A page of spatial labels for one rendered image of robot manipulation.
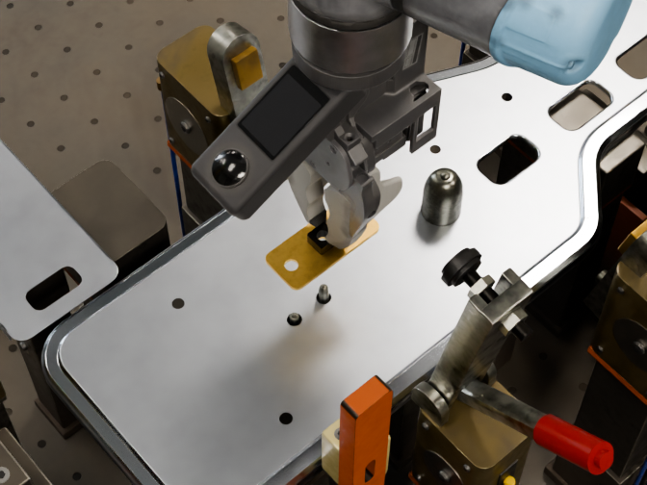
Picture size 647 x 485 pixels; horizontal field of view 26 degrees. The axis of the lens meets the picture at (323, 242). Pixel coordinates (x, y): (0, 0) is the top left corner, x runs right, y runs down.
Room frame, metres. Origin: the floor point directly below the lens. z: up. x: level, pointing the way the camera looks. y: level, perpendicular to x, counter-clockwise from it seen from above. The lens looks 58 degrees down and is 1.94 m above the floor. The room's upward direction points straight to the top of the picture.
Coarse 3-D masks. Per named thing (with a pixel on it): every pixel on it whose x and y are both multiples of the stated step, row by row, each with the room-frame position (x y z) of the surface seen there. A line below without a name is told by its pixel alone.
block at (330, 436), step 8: (336, 424) 0.41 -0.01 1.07; (328, 432) 0.41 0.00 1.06; (336, 432) 0.41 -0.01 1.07; (328, 440) 0.40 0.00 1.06; (336, 440) 0.40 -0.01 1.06; (328, 448) 0.40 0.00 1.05; (336, 448) 0.39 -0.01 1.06; (328, 456) 0.40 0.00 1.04; (336, 456) 0.39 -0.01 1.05; (328, 464) 0.40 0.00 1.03; (336, 464) 0.39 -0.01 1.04; (328, 472) 0.40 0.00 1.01; (336, 472) 0.39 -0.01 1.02; (336, 480) 0.39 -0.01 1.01
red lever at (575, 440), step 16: (480, 384) 0.43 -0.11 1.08; (464, 400) 0.43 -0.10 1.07; (480, 400) 0.42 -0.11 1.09; (496, 400) 0.41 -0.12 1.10; (512, 400) 0.41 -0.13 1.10; (496, 416) 0.41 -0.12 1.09; (512, 416) 0.40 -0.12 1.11; (528, 416) 0.40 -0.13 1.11; (544, 416) 0.39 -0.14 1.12; (528, 432) 0.39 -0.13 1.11; (544, 432) 0.38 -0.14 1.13; (560, 432) 0.37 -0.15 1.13; (576, 432) 0.37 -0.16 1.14; (560, 448) 0.36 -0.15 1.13; (576, 448) 0.36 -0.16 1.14; (592, 448) 0.36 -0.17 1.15; (608, 448) 0.36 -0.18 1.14; (576, 464) 0.35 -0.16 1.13; (592, 464) 0.35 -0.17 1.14; (608, 464) 0.35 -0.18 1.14
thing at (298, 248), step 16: (368, 224) 0.57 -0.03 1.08; (288, 240) 0.55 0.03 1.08; (304, 240) 0.55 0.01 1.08; (272, 256) 0.54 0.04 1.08; (288, 256) 0.54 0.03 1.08; (304, 256) 0.54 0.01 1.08; (320, 256) 0.54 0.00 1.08; (336, 256) 0.54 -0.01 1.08; (288, 272) 0.52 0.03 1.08; (304, 272) 0.52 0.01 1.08; (320, 272) 0.52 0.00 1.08
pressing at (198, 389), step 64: (640, 0) 0.86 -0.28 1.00; (448, 128) 0.72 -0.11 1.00; (512, 128) 0.72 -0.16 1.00; (512, 192) 0.65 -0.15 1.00; (576, 192) 0.65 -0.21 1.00; (192, 256) 0.59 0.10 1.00; (256, 256) 0.59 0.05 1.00; (384, 256) 0.59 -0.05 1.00; (448, 256) 0.59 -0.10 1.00; (512, 256) 0.59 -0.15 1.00; (576, 256) 0.59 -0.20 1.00; (64, 320) 0.53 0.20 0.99; (128, 320) 0.53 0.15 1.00; (192, 320) 0.53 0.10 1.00; (256, 320) 0.53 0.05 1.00; (320, 320) 0.53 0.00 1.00; (384, 320) 0.53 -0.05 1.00; (448, 320) 0.53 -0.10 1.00; (64, 384) 0.48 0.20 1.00; (128, 384) 0.47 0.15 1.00; (192, 384) 0.47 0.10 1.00; (256, 384) 0.47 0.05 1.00; (320, 384) 0.47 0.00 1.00; (128, 448) 0.42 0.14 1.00; (192, 448) 0.42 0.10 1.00; (256, 448) 0.42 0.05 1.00; (320, 448) 0.42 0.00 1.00
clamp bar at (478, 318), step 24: (456, 264) 0.45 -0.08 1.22; (480, 264) 0.46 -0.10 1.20; (480, 288) 0.43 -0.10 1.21; (504, 288) 0.44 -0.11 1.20; (528, 288) 0.43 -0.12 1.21; (480, 312) 0.42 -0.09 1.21; (504, 312) 0.42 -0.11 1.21; (456, 336) 0.43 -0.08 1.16; (480, 336) 0.41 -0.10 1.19; (504, 336) 0.43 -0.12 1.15; (528, 336) 0.41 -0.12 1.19; (456, 360) 0.42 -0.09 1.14; (480, 360) 0.42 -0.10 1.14; (432, 384) 0.44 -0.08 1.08; (456, 384) 0.42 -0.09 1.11
